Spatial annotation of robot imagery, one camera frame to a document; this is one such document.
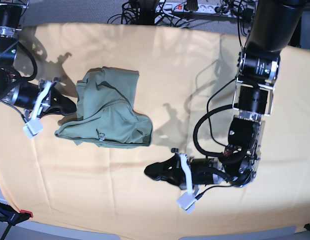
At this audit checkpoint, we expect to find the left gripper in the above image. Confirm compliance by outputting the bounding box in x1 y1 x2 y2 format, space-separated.
144 148 222 198

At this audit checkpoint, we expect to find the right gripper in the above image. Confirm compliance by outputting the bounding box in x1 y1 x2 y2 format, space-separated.
22 77 77 123

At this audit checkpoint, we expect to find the green T-shirt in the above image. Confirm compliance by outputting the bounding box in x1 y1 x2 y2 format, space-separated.
54 67 153 149

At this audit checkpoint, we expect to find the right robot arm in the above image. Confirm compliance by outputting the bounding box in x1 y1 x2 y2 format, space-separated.
0 0 77 122

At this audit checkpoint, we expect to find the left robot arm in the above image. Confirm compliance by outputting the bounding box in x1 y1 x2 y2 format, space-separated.
144 0 307 200

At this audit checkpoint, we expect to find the blue and red clamp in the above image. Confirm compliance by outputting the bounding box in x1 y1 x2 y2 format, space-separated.
0 202 34 240

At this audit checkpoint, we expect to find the white power strip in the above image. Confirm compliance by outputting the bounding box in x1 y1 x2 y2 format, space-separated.
156 1 222 14

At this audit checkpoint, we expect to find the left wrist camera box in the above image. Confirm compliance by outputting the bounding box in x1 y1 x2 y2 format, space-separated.
176 192 197 214

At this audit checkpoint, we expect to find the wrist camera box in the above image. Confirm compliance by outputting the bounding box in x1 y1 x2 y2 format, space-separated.
22 119 44 139
176 192 197 214

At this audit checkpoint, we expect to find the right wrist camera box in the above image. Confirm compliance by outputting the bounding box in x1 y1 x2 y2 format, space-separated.
22 119 44 139

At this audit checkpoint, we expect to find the black cable bundle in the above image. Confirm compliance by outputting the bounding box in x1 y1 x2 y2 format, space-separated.
104 0 191 28

